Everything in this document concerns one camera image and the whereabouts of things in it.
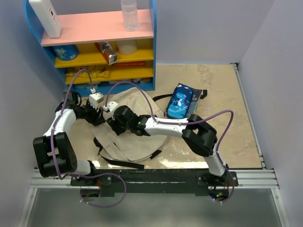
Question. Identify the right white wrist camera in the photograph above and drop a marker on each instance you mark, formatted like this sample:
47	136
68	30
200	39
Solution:
110	107

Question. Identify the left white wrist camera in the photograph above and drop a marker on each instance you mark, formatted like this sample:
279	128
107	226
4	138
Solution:
95	99

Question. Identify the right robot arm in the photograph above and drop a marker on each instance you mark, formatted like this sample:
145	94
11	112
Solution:
197	133

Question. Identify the blue shelf unit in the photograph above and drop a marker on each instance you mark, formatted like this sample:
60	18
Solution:
86	29

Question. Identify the orange silver snack packet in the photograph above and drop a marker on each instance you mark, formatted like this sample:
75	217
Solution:
107	52

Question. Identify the beige canvas backpack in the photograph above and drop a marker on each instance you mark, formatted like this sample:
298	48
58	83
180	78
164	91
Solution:
128	147

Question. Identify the blue dinosaur pencil case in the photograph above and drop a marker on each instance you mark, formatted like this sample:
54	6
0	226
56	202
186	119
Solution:
180	101

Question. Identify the yellow chips bag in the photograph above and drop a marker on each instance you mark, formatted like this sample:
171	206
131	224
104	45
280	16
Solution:
96	71

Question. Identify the clear plastic water bottle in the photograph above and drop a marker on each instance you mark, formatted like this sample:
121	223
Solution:
130	14

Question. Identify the aluminium frame rail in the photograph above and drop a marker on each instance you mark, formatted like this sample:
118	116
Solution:
255	202

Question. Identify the white cylindrical container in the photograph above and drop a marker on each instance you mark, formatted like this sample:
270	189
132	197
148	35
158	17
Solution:
126	47

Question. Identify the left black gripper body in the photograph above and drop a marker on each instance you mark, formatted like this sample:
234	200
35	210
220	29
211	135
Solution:
88	112

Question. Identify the red flat box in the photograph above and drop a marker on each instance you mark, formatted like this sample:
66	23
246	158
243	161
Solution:
130	64

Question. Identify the blue round snack tub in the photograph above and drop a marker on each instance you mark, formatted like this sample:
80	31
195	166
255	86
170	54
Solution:
66	52

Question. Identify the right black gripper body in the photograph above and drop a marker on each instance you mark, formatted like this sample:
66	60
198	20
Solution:
117	126

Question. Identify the white rectangular bottle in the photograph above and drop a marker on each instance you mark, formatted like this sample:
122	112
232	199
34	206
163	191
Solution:
47	16

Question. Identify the dark cover book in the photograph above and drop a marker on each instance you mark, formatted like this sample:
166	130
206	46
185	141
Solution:
194	102

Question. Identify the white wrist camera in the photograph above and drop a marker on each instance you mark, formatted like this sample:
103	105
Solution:
95	99
110	107

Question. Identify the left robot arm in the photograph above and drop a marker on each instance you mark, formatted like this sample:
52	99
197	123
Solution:
54	153

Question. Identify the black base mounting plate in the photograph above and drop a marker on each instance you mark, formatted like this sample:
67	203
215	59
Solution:
180	181

